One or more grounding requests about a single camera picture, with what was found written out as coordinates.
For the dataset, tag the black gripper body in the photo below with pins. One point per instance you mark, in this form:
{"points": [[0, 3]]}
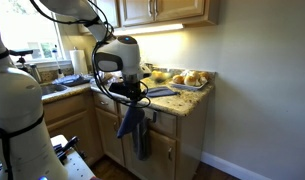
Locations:
{"points": [[133, 91]]}

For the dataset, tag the rounded blue terry cloth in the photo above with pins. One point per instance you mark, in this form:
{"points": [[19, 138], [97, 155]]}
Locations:
{"points": [[128, 121]]}

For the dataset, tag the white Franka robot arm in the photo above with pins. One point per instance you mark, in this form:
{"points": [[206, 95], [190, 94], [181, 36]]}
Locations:
{"points": [[15, 110]]}

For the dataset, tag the narrow wooden drawer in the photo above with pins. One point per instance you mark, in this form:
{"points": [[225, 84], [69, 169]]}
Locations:
{"points": [[105, 108]]}

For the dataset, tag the square blue cloth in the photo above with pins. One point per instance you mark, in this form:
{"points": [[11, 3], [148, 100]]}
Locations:
{"points": [[162, 92]]}

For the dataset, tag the wide wooden drawer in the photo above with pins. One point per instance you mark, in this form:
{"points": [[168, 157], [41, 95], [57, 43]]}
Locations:
{"points": [[165, 121]]}

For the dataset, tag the bagged bowl of oranges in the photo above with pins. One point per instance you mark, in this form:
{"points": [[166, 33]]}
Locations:
{"points": [[159, 76]]}

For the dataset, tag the grey-blue hanging towel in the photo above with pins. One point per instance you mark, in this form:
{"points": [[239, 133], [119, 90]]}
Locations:
{"points": [[143, 143]]}

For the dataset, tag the wooden base cabinet door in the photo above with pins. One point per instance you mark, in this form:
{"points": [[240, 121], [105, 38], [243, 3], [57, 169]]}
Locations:
{"points": [[158, 156], [108, 140]]}

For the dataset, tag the golden bread bun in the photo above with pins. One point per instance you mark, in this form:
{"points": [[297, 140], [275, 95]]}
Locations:
{"points": [[190, 80], [194, 74], [204, 75], [178, 79]]}

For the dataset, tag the dark blue dish mat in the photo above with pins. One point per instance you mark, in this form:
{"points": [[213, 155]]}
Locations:
{"points": [[72, 80]]}

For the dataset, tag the white paper towel roll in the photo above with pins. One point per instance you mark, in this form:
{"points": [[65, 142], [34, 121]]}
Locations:
{"points": [[78, 61]]}

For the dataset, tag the wooden sink cabinet front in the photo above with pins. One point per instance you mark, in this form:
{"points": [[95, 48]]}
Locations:
{"points": [[68, 116]]}

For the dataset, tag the under-cabinet strip light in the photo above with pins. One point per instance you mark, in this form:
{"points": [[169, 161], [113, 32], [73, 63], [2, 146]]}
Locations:
{"points": [[152, 29]]}

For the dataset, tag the white dish brush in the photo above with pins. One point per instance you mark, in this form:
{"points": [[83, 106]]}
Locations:
{"points": [[59, 74]]}

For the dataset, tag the steel kitchen sink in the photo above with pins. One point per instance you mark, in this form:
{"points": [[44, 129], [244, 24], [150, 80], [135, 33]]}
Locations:
{"points": [[53, 89]]}

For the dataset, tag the black tools bundle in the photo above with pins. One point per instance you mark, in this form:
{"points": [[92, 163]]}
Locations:
{"points": [[65, 148]]}

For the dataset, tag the white perforated robot cart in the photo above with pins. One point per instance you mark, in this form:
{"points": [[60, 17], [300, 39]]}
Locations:
{"points": [[77, 166]]}

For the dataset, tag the kitchen window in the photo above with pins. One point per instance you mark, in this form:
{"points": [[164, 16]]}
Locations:
{"points": [[25, 26]]}

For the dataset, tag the wooden wall cabinet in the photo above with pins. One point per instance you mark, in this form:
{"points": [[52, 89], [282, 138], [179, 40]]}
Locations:
{"points": [[192, 13]]}

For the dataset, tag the black camera on tripod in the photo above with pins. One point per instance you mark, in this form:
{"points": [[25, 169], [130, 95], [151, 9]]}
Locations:
{"points": [[21, 53]]}

